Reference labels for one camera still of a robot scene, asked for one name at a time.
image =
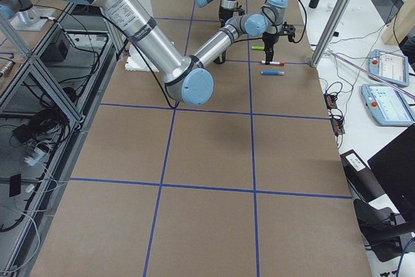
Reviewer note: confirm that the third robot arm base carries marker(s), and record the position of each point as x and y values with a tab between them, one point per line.
24	16

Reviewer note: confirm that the blue pen white cap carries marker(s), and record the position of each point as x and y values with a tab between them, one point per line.
276	73

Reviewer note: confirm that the brown box white label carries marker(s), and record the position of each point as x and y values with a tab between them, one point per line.
360	176

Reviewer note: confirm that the upper teach pendant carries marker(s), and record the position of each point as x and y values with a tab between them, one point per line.
392	67

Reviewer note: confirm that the black mesh pen holder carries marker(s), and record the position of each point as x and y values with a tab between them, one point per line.
220	59

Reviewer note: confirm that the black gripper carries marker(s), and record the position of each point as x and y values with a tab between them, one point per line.
224	14
269	39

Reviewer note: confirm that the black power adapter box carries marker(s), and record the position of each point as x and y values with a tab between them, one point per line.
57	49

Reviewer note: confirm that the red pen white body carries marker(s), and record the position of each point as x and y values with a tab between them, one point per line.
273	63

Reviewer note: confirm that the lower teach pendant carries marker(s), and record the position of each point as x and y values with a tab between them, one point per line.
387	106

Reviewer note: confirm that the teach pendant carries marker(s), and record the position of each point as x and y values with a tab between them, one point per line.
387	106
392	67

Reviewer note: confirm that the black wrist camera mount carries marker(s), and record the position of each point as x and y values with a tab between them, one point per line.
289	31

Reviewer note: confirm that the small black electronics board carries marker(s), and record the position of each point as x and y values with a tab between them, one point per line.
336	116

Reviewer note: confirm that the aluminium frame post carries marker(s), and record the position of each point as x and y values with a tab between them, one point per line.
328	32

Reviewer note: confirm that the aluminium frame rail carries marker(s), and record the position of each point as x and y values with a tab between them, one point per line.
75	87

